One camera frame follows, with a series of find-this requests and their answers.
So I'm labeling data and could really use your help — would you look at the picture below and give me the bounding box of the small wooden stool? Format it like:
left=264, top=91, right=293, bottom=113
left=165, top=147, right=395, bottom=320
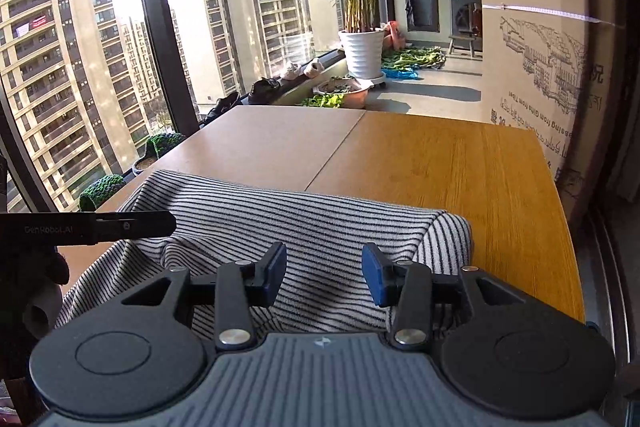
left=447, top=34, right=484, bottom=58

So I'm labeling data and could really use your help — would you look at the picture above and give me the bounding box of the large printed cardboard box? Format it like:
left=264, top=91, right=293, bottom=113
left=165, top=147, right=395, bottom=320
left=477, top=0, right=629, bottom=229

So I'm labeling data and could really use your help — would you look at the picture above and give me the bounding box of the pile of green vegetables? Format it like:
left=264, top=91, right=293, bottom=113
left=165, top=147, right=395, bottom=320
left=382, top=46, right=447, bottom=70

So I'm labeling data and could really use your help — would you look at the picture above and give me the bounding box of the grey striped shirt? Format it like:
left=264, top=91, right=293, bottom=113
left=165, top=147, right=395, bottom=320
left=54, top=169, right=474, bottom=334

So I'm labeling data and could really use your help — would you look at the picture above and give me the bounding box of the pink basin with vegetables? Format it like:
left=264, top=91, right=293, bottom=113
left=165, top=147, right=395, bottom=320
left=311, top=76, right=371, bottom=110

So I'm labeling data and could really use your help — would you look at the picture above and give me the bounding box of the black shoe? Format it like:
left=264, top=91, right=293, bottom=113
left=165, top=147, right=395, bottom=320
left=199, top=91, right=241, bottom=126
left=247, top=77, right=284, bottom=104

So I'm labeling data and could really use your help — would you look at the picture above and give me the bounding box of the grey appliance with fan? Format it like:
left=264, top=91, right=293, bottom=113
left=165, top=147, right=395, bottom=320
left=449, top=0, right=484, bottom=40

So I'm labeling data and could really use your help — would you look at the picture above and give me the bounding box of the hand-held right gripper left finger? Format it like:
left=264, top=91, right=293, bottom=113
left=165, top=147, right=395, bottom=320
left=121, top=242, right=288, bottom=352

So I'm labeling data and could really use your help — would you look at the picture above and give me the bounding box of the orange plastic bag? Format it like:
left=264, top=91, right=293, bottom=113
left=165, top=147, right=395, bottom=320
left=382, top=20, right=407, bottom=52

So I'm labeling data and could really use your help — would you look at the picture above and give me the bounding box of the green knitted slipper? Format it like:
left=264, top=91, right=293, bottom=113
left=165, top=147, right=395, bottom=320
left=133, top=132, right=186, bottom=173
left=78, top=174, right=126, bottom=212

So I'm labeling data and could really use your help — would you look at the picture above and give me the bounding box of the white ribbed plant pot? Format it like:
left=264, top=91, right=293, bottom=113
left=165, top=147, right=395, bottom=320
left=338, top=29, right=386, bottom=80

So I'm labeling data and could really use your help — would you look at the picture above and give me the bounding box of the person's left hand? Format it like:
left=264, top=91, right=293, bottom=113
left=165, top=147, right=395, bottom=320
left=14, top=246, right=70, bottom=289

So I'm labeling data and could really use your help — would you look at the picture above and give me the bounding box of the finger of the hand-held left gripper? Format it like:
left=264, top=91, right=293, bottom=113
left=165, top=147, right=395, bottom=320
left=95, top=210, right=178, bottom=242

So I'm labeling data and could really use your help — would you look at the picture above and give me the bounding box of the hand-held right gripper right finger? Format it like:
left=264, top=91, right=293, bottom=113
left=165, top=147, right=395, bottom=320
left=361, top=242, right=526, bottom=350

